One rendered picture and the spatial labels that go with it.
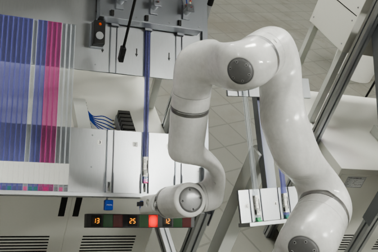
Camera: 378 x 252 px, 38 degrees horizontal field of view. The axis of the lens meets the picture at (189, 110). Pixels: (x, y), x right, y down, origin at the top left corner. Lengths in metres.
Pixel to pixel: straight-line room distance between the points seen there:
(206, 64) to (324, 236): 0.42
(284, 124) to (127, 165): 0.67
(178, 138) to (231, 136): 2.24
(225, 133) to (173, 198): 2.20
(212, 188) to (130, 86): 1.10
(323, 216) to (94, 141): 0.76
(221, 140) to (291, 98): 2.27
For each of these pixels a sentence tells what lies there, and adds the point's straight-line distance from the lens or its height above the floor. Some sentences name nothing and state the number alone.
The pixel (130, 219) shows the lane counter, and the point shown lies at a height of 0.66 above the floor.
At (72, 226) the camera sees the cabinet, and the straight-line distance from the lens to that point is 2.15.
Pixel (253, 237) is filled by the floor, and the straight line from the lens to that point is 2.81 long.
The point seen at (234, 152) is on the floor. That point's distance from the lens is 3.33.
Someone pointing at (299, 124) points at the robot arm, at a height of 1.27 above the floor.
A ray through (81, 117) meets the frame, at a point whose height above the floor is 0.66.
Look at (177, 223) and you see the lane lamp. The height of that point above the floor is 0.65.
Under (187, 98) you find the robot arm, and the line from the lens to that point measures 1.20.
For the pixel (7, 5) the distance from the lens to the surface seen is 1.72.
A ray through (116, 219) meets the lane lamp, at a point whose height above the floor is 0.66.
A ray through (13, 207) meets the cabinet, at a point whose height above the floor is 0.37.
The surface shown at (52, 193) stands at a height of 0.73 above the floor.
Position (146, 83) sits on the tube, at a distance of 1.72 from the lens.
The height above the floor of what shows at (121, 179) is 0.75.
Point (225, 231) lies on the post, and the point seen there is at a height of 0.46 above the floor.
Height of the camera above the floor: 1.78
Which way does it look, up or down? 30 degrees down
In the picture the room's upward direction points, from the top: 18 degrees clockwise
